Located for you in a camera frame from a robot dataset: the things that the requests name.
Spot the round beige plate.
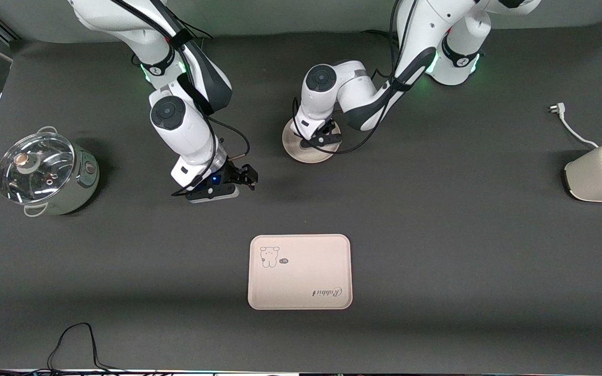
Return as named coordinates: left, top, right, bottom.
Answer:
left=282, top=117, right=342, bottom=164

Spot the beige rectangular rabbit tray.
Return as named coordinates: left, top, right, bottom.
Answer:
left=248, top=234, right=353, bottom=311

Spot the steel electric cooking pot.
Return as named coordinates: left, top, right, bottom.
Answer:
left=0, top=125, right=101, bottom=218

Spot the glass pot lid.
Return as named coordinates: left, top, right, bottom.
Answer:
left=0, top=132, right=76, bottom=205

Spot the cream white toaster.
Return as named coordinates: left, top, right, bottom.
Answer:
left=564, top=142, right=602, bottom=203

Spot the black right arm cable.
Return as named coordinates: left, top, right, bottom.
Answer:
left=110, top=0, right=251, bottom=198

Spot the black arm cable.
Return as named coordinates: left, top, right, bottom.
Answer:
left=292, top=0, right=422, bottom=156
left=110, top=0, right=251, bottom=198

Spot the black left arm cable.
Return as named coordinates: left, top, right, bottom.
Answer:
left=292, top=0, right=422, bottom=156

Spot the black looped table cable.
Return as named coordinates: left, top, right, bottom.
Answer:
left=47, top=322, right=124, bottom=374

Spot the white toaster power cable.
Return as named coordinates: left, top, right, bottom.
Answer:
left=549, top=102, right=600, bottom=150

